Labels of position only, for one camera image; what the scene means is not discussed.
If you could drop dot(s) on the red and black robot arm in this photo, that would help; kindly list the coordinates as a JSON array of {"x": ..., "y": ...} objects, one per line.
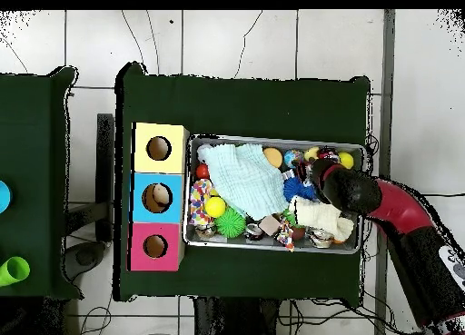
[{"x": 399, "y": 208}]

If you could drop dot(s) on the green cup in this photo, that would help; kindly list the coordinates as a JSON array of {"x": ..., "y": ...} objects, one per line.
[{"x": 12, "y": 271}]

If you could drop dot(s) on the large multicoloured patterned cloth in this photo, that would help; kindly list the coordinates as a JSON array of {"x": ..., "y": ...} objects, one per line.
[{"x": 199, "y": 200}]

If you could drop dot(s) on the small knotted multicoloured cloth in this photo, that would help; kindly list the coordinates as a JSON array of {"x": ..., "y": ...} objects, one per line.
[{"x": 286, "y": 237}]

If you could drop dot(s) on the green spiky ball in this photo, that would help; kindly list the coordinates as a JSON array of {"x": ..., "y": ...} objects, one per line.
[{"x": 230, "y": 222}]

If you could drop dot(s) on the wooden box with three holes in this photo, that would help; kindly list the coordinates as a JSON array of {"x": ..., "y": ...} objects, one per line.
[{"x": 174, "y": 160}]

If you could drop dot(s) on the blue spiky toy with eyes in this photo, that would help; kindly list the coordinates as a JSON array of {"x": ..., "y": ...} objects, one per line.
[{"x": 296, "y": 189}]

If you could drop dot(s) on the small red ball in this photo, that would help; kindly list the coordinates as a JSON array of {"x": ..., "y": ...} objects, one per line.
[{"x": 202, "y": 171}]

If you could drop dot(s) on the yellow plush toy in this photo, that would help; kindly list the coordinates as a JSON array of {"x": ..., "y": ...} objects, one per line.
[{"x": 311, "y": 154}]

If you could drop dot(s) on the mint green waffle cloth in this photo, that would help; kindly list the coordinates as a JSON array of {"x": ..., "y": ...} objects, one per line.
[{"x": 247, "y": 179}]

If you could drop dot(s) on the globe print ball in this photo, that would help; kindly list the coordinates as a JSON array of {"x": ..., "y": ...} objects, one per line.
[{"x": 290, "y": 157}]

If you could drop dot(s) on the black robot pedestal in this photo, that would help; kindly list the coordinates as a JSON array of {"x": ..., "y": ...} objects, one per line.
[{"x": 225, "y": 317}]

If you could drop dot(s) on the cream waffle cloth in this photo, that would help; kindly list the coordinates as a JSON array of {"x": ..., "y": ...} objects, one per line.
[{"x": 319, "y": 217}]

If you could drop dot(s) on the blue cup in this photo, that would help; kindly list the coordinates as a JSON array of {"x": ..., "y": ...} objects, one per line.
[{"x": 4, "y": 197}]

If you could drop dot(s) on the red soda can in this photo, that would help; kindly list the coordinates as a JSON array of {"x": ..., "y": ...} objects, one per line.
[{"x": 328, "y": 153}]

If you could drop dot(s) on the yellow tennis ball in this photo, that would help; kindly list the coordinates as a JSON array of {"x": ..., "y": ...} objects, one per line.
[{"x": 347, "y": 160}]

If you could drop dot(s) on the orange foam ball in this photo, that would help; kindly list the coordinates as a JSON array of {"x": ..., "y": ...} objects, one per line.
[{"x": 273, "y": 157}]

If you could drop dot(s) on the dark green table cloth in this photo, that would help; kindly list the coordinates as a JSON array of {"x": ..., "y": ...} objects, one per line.
[{"x": 254, "y": 106}]

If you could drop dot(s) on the green cloth covered side table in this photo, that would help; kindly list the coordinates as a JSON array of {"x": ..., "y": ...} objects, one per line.
[{"x": 32, "y": 168}]

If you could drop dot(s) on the smooth yellow ball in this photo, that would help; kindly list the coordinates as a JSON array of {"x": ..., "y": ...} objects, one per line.
[{"x": 215, "y": 206}]

